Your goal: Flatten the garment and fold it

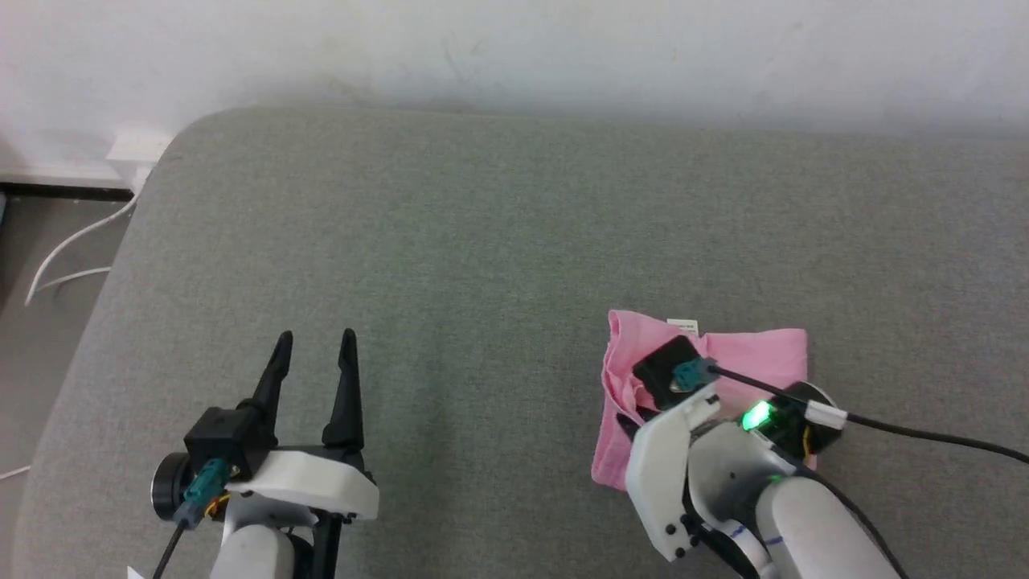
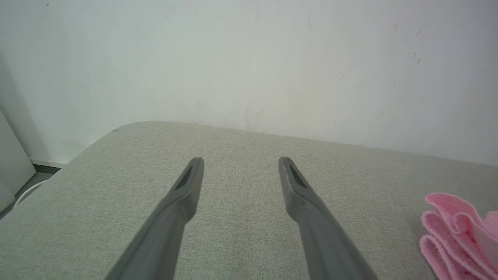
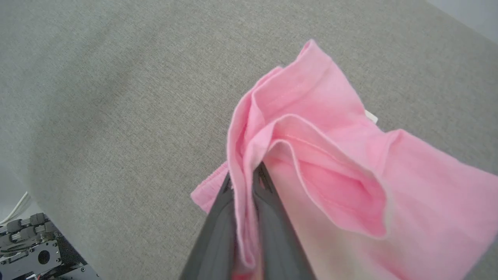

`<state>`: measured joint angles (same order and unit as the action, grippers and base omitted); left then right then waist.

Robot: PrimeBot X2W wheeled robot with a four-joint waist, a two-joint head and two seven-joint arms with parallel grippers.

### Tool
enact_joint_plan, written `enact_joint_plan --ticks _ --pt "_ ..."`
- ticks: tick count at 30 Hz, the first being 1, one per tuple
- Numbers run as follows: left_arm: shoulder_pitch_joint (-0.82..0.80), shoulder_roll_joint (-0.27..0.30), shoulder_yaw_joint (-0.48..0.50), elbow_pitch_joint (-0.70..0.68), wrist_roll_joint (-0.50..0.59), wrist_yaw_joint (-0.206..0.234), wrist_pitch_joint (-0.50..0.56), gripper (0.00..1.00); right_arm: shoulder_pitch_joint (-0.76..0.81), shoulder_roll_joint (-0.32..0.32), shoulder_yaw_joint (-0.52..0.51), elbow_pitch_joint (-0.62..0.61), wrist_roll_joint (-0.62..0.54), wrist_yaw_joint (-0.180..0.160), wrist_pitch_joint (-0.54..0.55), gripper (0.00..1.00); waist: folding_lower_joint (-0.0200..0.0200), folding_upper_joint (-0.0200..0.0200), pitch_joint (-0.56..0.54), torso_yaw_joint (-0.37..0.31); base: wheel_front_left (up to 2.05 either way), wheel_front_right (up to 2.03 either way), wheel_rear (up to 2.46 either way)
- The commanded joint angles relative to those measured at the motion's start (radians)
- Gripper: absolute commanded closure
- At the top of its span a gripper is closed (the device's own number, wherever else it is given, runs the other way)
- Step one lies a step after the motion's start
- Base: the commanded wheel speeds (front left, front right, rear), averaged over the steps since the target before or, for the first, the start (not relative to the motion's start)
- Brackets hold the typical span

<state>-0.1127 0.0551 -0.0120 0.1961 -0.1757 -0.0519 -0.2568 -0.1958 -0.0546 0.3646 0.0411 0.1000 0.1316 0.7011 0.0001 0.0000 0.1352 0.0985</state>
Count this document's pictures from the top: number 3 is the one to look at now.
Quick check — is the pink garment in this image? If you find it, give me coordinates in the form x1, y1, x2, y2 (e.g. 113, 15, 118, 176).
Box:
190, 39, 498, 280

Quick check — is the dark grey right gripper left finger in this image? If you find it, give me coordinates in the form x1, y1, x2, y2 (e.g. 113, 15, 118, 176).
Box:
179, 173, 238, 280

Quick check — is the white power cable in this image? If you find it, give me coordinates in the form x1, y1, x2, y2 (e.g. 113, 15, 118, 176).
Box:
0, 191, 32, 227

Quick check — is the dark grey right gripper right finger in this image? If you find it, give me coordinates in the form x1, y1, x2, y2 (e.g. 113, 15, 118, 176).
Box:
252, 162, 316, 280

